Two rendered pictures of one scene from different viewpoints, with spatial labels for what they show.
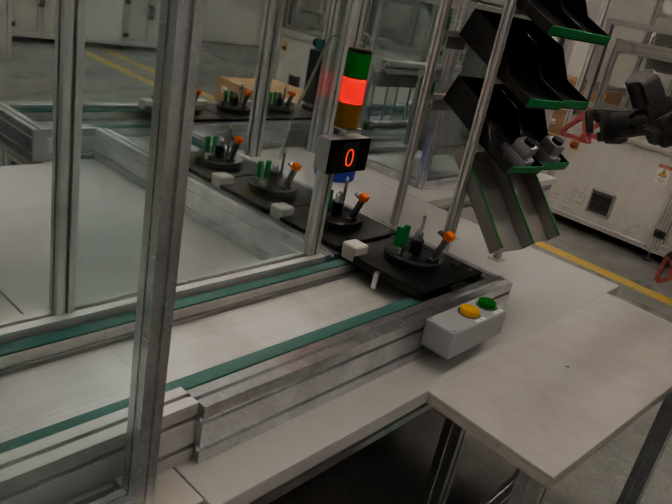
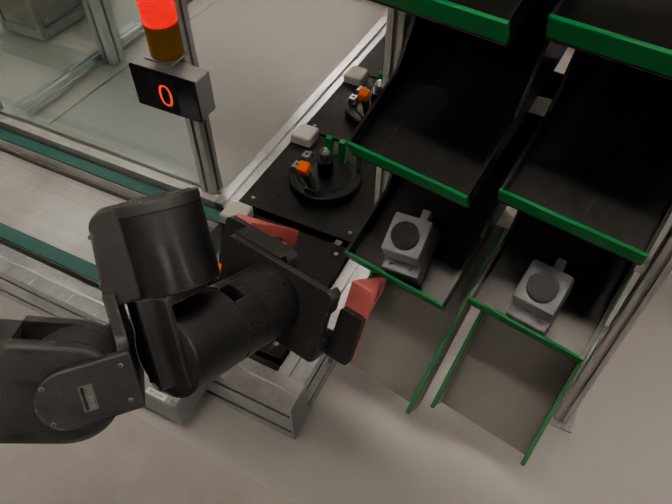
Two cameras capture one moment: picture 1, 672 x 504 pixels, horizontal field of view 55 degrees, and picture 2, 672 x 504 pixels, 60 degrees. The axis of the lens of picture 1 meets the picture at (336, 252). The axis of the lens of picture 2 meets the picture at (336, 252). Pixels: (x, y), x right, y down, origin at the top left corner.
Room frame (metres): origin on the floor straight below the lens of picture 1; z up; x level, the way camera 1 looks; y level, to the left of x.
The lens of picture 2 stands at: (1.41, -0.80, 1.72)
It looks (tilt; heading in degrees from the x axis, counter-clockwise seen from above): 49 degrees down; 78
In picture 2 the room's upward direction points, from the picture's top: straight up
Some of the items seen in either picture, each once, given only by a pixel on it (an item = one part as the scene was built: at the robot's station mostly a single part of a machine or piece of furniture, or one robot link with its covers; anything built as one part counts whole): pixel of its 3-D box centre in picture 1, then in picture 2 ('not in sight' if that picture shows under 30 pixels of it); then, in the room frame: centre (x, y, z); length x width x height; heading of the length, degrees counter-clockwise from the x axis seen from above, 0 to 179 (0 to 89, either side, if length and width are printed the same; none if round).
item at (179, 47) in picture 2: (347, 114); (164, 37); (1.34, 0.03, 1.28); 0.05 x 0.05 x 0.05
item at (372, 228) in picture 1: (337, 205); (325, 164); (1.57, 0.02, 1.01); 0.24 x 0.24 x 0.13; 51
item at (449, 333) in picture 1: (465, 325); (135, 368); (1.21, -0.29, 0.93); 0.21 x 0.07 x 0.06; 141
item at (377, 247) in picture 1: (411, 264); (255, 277); (1.41, -0.18, 0.96); 0.24 x 0.24 x 0.02; 51
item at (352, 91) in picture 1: (352, 90); (156, 3); (1.34, 0.03, 1.33); 0.05 x 0.05 x 0.05
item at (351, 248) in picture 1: (354, 251); (237, 217); (1.40, -0.04, 0.97); 0.05 x 0.05 x 0.04; 51
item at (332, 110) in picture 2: not in sight; (378, 96); (1.73, 0.21, 1.01); 0.24 x 0.24 x 0.13; 51
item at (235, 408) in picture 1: (383, 342); (73, 300); (1.10, -0.12, 0.91); 0.89 x 0.06 x 0.11; 141
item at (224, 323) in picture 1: (310, 307); (130, 230); (1.19, 0.03, 0.91); 0.84 x 0.28 x 0.10; 141
